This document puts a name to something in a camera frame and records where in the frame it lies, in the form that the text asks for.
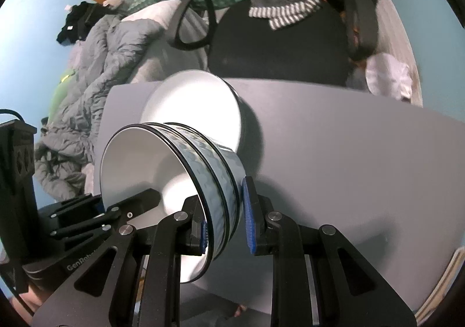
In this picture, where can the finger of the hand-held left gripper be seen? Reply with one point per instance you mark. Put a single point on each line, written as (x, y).
(72, 207)
(138, 203)

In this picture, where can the black office chair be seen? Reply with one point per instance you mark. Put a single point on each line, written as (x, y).
(276, 54)

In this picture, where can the green cloth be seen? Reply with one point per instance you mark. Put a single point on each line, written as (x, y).
(61, 94)

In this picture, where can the wooden board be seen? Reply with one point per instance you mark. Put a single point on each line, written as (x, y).
(450, 276)

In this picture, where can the white bowl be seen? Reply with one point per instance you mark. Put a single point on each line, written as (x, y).
(145, 167)
(226, 181)
(234, 163)

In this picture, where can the white pillow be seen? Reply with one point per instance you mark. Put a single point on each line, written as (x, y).
(160, 18)

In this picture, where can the white tied plastic bag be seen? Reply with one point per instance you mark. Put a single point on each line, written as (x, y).
(387, 74)

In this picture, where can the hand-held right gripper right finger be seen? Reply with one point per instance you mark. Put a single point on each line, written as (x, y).
(249, 214)

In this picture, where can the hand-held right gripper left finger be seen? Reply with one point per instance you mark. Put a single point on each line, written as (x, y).
(203, 236)

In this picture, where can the black clothes pile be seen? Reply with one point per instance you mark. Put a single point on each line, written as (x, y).
(81, 22)

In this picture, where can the gray quilt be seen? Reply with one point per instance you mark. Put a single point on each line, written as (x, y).
(101, 69)

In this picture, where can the large white plate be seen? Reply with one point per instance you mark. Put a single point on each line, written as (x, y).
(196, 105)

